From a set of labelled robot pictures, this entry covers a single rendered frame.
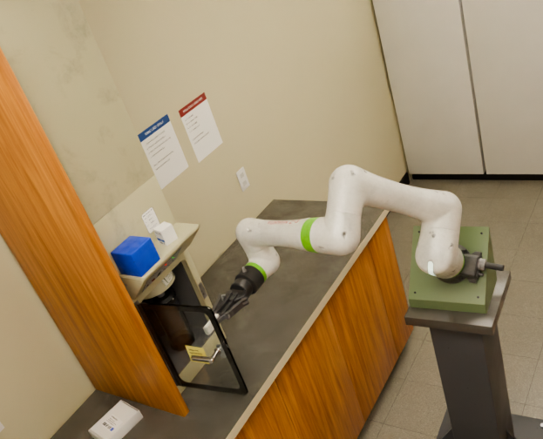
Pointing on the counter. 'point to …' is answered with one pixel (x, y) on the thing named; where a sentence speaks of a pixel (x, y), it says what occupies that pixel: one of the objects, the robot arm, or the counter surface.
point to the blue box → (135, 256)
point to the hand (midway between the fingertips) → (212, 323)
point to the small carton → (165, 233)
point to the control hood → (133, 284)
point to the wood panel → (61, 243)
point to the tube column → (71, 97)
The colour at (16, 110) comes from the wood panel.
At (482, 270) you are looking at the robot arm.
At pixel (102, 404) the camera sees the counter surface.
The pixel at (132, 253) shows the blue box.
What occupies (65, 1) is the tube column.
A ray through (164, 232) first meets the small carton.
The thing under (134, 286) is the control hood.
